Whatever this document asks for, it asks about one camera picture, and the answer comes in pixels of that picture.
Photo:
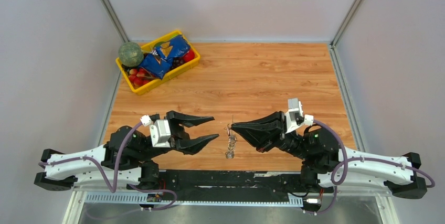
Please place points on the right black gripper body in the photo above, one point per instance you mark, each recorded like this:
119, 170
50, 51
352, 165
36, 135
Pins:
292, 142

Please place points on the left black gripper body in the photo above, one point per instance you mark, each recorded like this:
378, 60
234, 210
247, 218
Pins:
177, 132

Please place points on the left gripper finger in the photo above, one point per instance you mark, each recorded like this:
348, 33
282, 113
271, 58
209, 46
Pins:
193, 146
186, 120

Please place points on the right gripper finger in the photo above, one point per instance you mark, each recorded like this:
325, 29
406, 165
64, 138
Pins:
262, 141
267, 123

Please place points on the silver keyring plate with rings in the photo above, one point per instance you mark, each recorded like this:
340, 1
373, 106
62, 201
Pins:
232, 140

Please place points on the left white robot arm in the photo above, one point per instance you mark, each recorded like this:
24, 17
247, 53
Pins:
126, 160

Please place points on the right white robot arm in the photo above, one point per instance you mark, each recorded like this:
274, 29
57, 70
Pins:
326, 162

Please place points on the yellow plastic bin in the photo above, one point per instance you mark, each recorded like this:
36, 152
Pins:
155, 82

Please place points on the dark grapes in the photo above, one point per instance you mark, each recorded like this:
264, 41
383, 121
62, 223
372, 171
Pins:
177, 62

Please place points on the red tomato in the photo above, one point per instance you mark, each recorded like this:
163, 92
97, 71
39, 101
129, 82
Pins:
189, 56

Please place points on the blue snack bag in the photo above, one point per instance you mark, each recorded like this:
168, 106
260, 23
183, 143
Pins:
159, 60

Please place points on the green melon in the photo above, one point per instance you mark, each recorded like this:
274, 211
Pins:
130, 54

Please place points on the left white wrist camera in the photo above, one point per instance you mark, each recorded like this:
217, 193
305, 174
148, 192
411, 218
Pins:
160, 133

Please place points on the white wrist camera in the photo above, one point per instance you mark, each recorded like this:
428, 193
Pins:
295, 117
160, 133

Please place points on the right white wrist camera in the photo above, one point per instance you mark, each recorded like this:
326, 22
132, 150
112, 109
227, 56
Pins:
295, 117

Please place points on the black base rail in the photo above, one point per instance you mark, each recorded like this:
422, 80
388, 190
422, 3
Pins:
228, 185

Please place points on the white slotted cable duct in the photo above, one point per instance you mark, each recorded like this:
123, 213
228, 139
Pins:
144, 198

